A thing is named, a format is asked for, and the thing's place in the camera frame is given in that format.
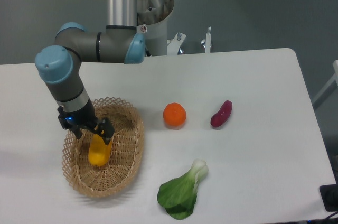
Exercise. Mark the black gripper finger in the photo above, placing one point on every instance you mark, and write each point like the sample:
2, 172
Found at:
67, 123
104, 129

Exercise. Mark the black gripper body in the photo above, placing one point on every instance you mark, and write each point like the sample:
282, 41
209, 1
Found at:
85, 116

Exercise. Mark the yellow mango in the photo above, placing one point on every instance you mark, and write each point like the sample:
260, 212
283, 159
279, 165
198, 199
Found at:
99, 153

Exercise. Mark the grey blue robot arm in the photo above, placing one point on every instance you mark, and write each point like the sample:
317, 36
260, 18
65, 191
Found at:
134, 30

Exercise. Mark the woven wicker basket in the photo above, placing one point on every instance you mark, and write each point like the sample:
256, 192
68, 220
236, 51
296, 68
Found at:
98, 170

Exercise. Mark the orange tangerine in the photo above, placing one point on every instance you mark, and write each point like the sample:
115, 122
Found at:
174, 114

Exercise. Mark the green bok choy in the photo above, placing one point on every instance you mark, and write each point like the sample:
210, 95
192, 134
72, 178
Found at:
178, 196

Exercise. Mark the purple sweet potato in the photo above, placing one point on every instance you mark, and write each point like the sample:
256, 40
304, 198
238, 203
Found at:
220, 117

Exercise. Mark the black device at table edge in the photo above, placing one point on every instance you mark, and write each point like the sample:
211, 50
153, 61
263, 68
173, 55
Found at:
329, 197

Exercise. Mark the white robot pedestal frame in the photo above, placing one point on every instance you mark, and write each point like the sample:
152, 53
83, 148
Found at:
169, 44

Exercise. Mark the white frame at right edge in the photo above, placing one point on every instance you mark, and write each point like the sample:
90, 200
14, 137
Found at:
328, 88

